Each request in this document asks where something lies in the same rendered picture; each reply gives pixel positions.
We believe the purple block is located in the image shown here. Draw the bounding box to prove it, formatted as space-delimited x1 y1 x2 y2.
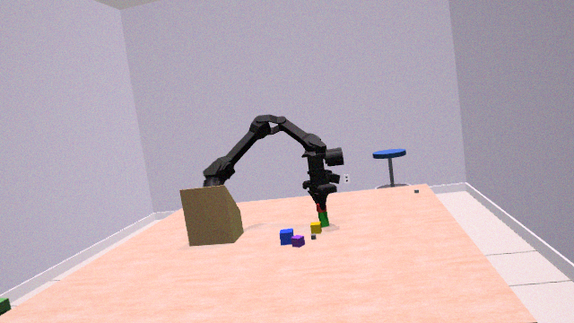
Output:
291 235 305 248

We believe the blue block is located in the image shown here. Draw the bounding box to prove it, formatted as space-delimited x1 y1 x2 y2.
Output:
279 229 294 246

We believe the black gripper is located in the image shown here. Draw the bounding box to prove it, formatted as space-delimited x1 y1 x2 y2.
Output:
302 168 337 210

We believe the red block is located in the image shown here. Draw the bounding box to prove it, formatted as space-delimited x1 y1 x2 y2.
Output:
316 204 327 213

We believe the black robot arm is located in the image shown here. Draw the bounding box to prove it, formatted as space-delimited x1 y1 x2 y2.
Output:
203 115 344 188

